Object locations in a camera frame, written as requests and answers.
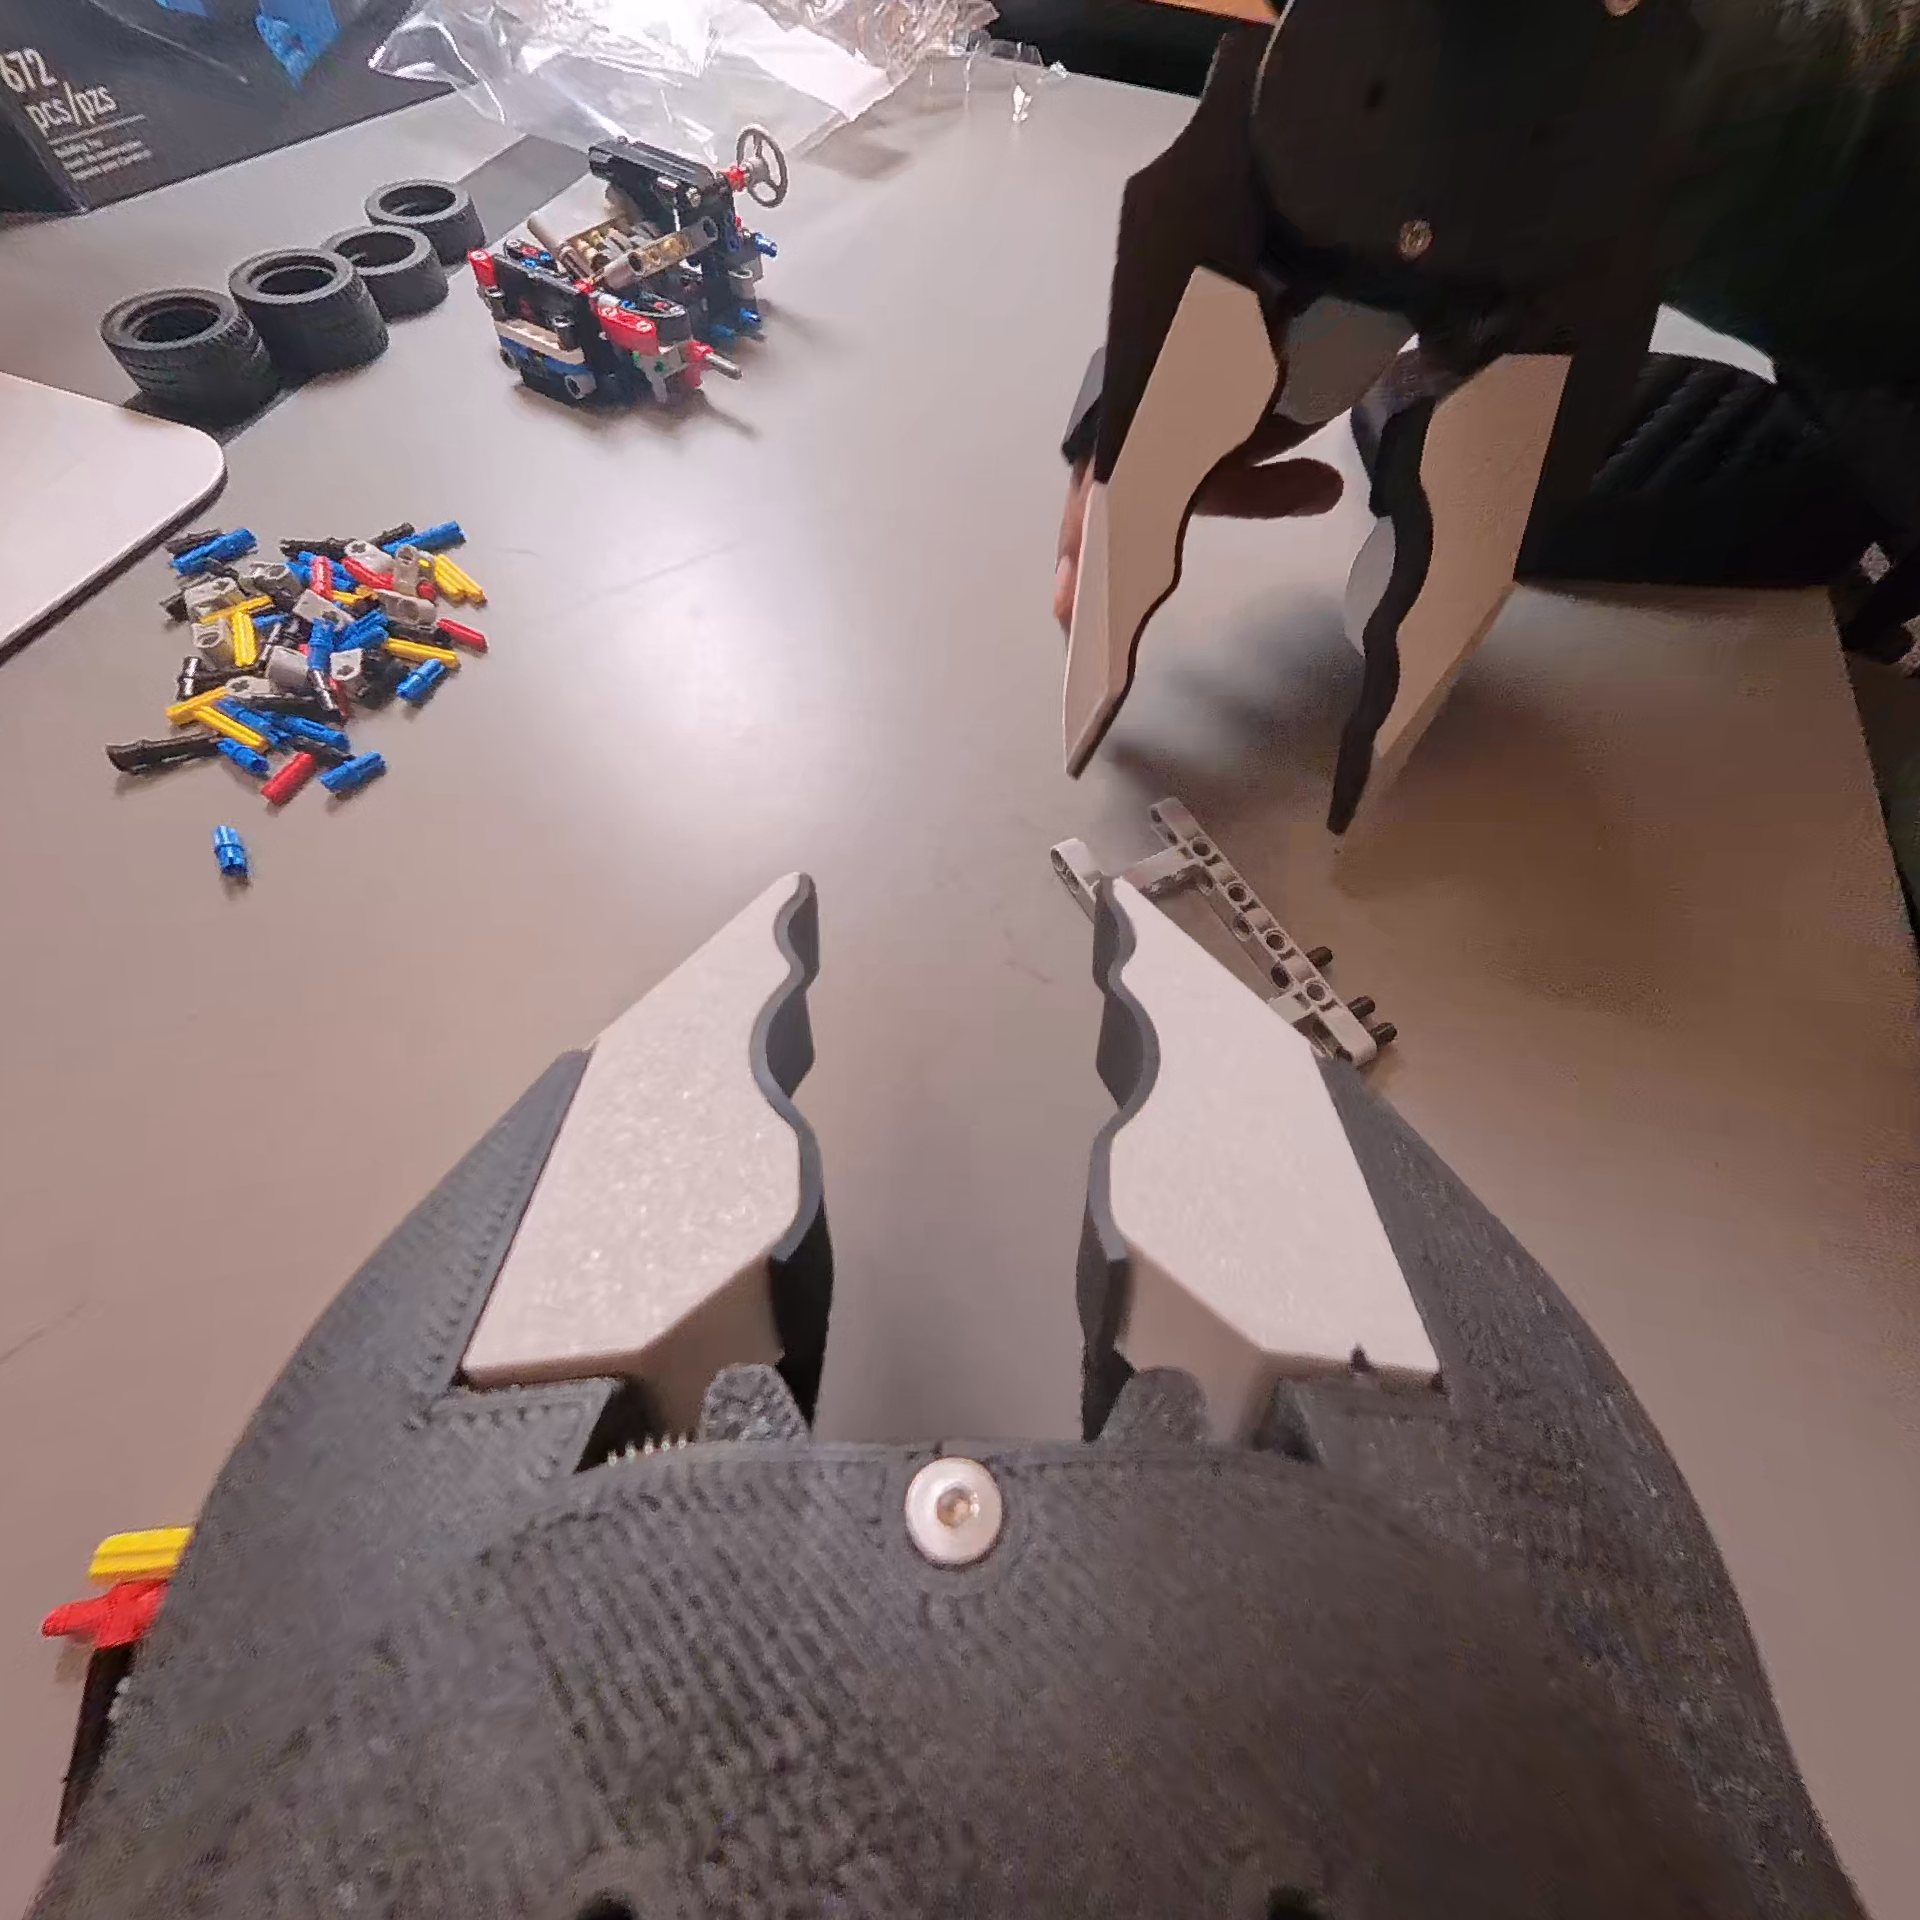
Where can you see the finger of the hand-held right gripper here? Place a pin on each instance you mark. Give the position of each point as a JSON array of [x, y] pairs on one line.
[[1477, 495], [1153, 452]]

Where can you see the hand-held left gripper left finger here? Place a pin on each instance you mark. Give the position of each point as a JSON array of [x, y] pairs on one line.
[[648, 1184]]

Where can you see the clear plastic bag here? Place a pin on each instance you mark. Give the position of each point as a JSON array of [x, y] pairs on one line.
[[674, 59]]

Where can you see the black lego set box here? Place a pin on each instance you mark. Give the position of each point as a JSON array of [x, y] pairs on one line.
[[179, 91]]

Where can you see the partly built lego vehicle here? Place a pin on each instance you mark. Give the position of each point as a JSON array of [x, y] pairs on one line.
[[616, 299]]

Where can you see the grey lego frame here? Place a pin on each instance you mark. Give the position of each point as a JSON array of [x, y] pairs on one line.
[[1232, 900]]

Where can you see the pile of blue lego pieces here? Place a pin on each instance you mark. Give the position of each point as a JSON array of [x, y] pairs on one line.
[[299, 647]]

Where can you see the single blue lego pin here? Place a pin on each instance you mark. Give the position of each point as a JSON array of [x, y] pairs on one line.
[[231, 851]]

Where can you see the person's right hand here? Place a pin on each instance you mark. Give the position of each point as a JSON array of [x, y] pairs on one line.
[[1275, 487]]

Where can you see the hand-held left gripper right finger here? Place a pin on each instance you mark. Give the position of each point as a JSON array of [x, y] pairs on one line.
[[1258, 1202]]

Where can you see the black lego tyres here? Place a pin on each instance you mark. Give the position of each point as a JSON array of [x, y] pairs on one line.
[[299, 291]]

